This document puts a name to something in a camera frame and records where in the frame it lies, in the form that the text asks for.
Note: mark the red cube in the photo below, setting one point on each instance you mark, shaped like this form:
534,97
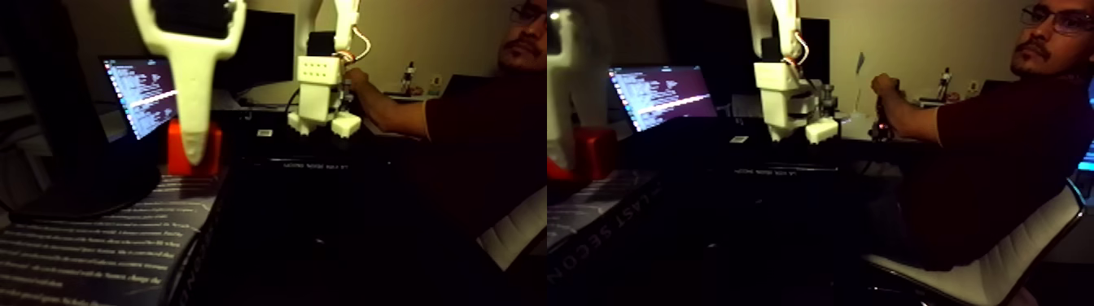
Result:
174,154

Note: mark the dark leader arm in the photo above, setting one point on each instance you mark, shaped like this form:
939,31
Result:
880,128

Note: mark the person's left hand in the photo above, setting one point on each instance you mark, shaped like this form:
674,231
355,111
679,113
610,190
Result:
887,90

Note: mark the laptop with lit screen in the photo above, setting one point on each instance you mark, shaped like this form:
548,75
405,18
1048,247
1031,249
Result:
137,94

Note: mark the small white sticker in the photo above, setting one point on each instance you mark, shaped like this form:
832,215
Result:
265,132

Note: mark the large black monitor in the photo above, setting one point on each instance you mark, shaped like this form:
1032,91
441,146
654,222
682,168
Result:
265,47

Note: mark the black monitor with stand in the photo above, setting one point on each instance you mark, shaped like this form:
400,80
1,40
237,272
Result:
51,102

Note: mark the dark box with white print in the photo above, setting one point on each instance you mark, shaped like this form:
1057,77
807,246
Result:
102,248

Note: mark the person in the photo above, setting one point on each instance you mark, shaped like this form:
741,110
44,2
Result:
1000,154

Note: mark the white office chair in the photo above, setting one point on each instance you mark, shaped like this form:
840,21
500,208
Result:
1008,265

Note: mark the blue lit screen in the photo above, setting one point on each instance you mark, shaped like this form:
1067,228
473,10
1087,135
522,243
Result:
1090,158

